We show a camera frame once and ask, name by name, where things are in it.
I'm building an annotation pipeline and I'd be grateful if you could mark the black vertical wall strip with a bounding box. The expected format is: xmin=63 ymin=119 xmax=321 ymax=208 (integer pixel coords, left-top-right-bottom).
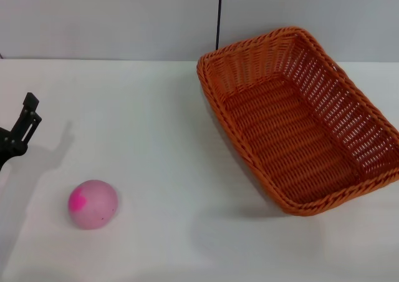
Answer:
xmin=214 ymin=0 xmax=224 ymax=51

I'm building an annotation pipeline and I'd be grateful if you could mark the pink foam ball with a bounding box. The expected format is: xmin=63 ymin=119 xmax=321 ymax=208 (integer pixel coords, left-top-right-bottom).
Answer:
xmin=68 ymin=179 xmax=119 ymax=231

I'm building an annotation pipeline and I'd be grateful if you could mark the orange woven plastic basket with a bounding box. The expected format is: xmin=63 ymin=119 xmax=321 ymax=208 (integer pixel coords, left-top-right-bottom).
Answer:
xmin=196 ymin=26 xmax=399 ymax=216

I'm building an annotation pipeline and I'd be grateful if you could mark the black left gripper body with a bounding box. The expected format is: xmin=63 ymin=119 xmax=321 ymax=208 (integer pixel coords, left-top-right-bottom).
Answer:
xmin=0 ymin=127 xmax=28 ymax=172

